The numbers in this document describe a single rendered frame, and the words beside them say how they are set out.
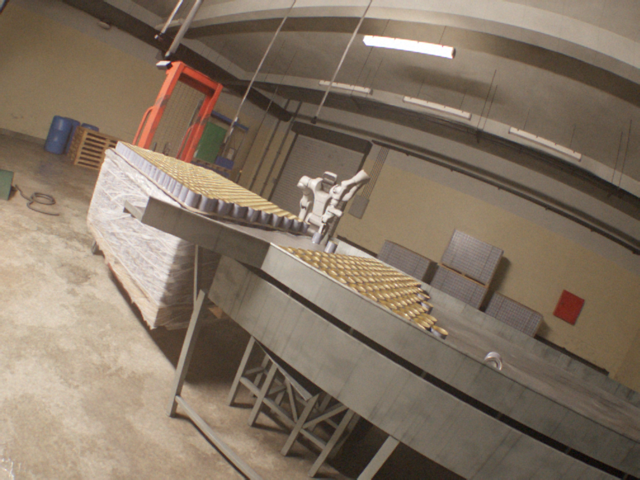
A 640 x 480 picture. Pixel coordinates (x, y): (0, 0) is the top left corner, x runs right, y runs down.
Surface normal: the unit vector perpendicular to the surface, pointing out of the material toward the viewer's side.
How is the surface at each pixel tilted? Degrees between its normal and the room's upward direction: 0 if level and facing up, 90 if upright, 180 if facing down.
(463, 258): 92
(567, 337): 90
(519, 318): 92
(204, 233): 90
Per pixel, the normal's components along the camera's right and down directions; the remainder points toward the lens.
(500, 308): -0.52, -0.13
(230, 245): 0.19, 0.21
